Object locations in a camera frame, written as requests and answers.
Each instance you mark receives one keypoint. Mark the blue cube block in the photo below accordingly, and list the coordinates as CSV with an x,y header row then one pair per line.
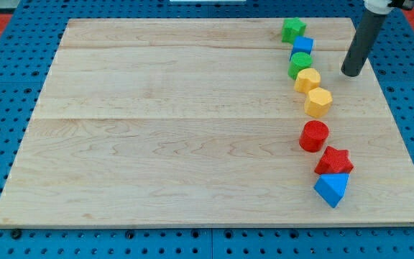
x,y
302,44

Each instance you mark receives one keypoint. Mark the yellow hexagon block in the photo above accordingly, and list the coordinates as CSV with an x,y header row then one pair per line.
x,y
318,101

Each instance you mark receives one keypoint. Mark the yellow heart block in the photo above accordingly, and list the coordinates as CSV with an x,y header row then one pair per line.
x,y
307,79

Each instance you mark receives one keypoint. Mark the red cylinder block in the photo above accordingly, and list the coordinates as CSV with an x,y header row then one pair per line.
x,y
313,136

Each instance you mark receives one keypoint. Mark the light wooden board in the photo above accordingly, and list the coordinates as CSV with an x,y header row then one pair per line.
x,y
180,123

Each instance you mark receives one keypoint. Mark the green star block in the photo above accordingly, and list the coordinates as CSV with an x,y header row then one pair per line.
x,y
292,28

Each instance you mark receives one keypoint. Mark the red star block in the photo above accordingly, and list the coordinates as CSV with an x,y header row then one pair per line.
x,y
334,161

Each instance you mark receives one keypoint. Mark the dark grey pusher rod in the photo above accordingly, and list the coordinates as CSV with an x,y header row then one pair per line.
x,y
362,43

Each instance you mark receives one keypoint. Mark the blue triangle block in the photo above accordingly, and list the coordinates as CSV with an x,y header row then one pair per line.
x,y
331,187

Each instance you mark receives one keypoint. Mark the green cylinder block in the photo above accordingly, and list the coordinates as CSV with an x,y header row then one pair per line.
x,y
298,62

